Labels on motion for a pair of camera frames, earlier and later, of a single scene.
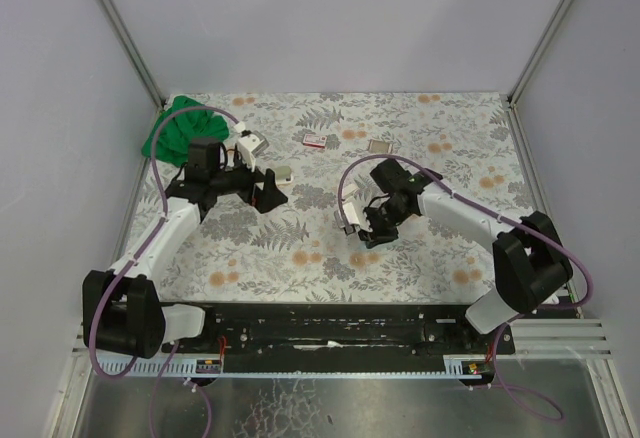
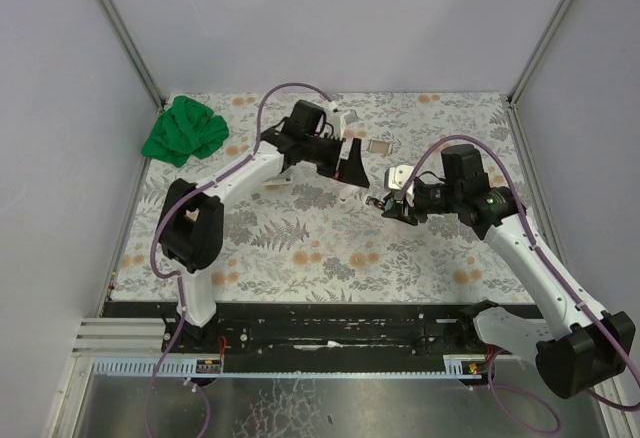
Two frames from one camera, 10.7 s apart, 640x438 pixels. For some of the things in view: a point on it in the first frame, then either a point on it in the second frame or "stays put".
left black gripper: [258, 188] → [342, 159]
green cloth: [175, 132] stays put
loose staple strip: [380, 146] stays put
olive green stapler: [284, 174] stays put
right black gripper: [382, 217] → [400, 206]
